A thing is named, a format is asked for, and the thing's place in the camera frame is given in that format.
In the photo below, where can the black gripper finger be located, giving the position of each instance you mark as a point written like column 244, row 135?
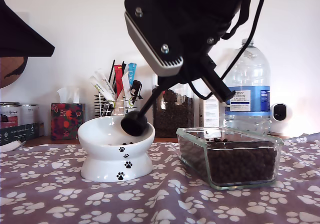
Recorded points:
column 192, row 71
column 17, row 38

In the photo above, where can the white ceramic paw-print cat bowl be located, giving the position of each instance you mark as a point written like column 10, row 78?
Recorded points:
column 100, row 138

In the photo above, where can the dark printed cardboard box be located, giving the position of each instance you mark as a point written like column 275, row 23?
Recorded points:
column 17, row 133

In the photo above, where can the large blue-label water bottle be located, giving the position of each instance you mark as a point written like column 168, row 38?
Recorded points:
column 250, row 101

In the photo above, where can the black plastic measuring scoop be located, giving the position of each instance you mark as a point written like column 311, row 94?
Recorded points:
column 133, row 125

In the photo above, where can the grey paw-print cloth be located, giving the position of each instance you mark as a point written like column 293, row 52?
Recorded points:
column 50, row 196

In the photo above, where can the floral tissue box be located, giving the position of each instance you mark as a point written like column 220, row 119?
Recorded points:
column 67, row 121

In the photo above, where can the tin can with red label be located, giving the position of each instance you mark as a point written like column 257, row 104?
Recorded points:
column 10, row 118

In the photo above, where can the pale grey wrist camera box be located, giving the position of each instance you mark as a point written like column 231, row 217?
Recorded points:
column 150, row 41

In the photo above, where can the white cardboard carton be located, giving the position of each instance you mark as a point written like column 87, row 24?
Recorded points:
column 210, row 113

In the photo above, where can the large brown kibble mass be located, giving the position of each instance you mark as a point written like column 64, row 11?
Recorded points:
column 237, row 166

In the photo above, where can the rectangular clear glass container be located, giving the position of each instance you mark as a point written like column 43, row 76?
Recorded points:
column 237, row 185

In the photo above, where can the white dish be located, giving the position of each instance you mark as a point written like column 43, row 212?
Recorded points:
column 7, row 147

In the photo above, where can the white tissue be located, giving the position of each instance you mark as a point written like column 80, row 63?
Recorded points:
column 68, row 95

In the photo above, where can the small white round camera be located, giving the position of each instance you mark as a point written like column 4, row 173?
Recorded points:
column 280, row 113

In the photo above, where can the round brown globe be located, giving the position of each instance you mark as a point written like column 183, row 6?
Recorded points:
column 10, row 71

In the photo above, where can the plain white paper sachet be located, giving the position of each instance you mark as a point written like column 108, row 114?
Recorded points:
column 125, row 83

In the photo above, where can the small brown kibble heap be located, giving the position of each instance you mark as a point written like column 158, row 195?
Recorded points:
column 125, row 143

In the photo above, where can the tall clear kibble canister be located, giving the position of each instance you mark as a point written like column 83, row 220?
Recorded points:
column 180, row 113

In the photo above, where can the blue sachet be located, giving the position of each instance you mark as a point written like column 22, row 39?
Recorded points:
column 132, row 71

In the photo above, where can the thin black stick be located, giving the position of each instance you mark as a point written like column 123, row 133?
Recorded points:
column 111, row 71

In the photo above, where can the plain silver tin can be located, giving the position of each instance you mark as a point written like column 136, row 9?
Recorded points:
column 30, row 113

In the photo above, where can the white sachet with green print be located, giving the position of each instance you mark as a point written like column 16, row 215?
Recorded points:
column 98, row 87
column 105, row 83

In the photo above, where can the red sachet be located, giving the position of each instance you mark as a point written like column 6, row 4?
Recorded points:
column 118, row 78

